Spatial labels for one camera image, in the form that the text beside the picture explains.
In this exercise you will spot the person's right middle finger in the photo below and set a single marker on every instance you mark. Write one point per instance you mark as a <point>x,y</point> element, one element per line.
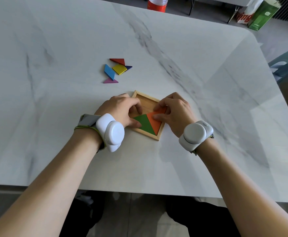
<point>171,95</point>

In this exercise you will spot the square wooden puzzle tray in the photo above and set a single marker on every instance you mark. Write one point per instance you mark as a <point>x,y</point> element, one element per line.
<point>146,102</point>

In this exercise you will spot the person's left hand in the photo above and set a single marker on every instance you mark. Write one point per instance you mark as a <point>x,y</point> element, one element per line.
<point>115,108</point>

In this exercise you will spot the person's left forearm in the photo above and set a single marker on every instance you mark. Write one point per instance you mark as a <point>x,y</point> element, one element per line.
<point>50,190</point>

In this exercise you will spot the white wrist tracker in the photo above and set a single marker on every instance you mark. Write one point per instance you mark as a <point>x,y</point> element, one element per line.
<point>111,132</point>
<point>194,135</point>

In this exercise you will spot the person's right hand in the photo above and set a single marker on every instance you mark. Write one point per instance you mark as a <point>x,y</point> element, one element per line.
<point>178,113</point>

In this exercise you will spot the person's right forearm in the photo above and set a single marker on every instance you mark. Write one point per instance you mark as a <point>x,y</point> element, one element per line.
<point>240,192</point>

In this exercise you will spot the orange triangle puzzle piece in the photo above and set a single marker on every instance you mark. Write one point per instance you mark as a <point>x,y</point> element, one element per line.
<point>156,127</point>

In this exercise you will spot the green carton box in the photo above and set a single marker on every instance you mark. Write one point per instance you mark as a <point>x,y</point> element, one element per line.
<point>263,14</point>

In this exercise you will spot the person's right leg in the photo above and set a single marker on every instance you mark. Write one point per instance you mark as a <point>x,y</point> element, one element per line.
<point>203,222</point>

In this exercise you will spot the person's left thumb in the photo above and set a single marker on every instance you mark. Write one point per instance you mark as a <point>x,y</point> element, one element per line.
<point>134,122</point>

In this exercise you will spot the person's right thumb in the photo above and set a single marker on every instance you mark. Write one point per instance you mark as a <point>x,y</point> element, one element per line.
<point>160,117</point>

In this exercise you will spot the yellow square puzzle piece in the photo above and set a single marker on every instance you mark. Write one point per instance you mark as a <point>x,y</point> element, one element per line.
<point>119,69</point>

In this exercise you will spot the dark purple triangle puzzle piece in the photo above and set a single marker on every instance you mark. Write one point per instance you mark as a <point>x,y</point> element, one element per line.
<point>129,67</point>

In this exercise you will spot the person's left middle finger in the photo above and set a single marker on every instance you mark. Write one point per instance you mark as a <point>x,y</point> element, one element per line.
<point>124,95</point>

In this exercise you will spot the person's left leg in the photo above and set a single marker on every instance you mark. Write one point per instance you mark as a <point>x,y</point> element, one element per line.
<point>82,219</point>

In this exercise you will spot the green triangle puzzle piece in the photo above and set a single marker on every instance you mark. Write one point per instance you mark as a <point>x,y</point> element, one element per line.
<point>146,124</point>

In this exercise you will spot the plastic bottle with red label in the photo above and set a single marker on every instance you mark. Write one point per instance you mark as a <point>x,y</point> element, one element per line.
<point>157,3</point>

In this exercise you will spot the person's leg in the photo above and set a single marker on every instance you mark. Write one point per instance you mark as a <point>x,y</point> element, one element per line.
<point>203,222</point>
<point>82,219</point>

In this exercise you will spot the red triangle puzzle piece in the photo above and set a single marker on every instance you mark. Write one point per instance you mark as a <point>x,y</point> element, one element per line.
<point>119,61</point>

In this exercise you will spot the red and white bag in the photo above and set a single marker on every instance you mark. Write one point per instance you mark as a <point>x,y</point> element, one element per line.
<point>244,17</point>

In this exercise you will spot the blue parallelogram puzzle piece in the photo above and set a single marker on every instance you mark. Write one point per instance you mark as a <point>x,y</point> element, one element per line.
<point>109,72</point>

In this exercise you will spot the pink triangle puzzle piece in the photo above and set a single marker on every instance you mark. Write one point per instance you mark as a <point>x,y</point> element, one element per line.
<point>111,81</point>

